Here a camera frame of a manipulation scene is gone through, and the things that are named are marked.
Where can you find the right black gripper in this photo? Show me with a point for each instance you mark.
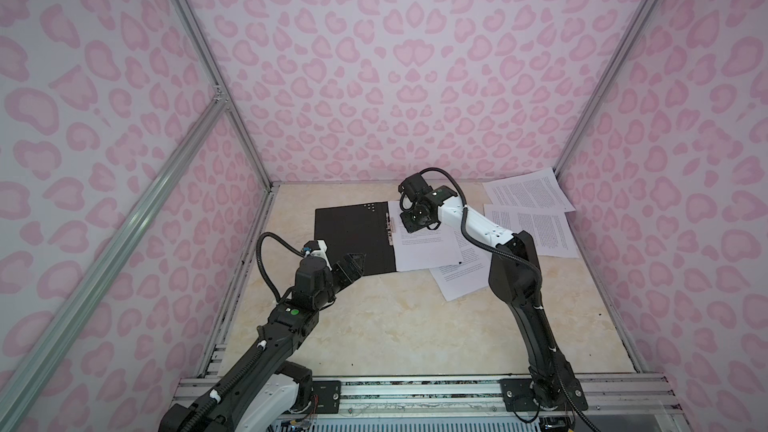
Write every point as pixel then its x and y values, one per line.
pixel 409 225

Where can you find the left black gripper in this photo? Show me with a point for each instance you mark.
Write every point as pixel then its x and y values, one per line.
pixel 355 271

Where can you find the blue black file folder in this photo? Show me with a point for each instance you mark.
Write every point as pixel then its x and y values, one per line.
pixel 358 228

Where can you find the printed paper sheet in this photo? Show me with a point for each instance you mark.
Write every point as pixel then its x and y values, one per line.
pixel 470 275
pixel 423 249

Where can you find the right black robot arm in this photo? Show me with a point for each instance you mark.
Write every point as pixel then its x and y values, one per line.
pixel 514 278

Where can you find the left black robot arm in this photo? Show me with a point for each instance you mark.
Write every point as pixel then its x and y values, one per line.
pixel 225 403

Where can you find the metal folder clip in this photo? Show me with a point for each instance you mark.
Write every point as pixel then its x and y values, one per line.
pixel 389 231

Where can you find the printed paper sheet far corner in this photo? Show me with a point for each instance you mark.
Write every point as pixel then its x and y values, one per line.
pixel 535 190

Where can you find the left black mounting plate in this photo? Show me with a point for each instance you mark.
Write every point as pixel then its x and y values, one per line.
pixel 319 397

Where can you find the black mounting plate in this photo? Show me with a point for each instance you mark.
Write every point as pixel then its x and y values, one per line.
pixel 319 397
pixel 529 396

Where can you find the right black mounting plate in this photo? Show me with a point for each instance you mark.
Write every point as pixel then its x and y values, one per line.
pixel 529 396

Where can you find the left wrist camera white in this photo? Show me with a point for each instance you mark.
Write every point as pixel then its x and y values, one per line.
pixel 316 248

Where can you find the printed paper sheet right wall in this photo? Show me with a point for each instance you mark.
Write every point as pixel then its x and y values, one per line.
pixel 550 230

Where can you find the aluminium frame post back left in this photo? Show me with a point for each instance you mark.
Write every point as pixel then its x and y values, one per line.
pixel 201 45

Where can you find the aluminium frame post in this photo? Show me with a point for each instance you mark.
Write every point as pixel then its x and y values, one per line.
pixel 643 14
pixel 201 45

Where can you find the aluminium frame post back right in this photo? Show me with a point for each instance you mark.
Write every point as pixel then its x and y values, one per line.
pixel 643 14

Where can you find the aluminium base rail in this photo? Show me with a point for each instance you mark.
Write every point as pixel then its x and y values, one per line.
pixel 617 402

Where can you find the aluminium frame strut diagonal left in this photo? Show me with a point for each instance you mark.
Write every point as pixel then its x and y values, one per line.
pixel 39 365

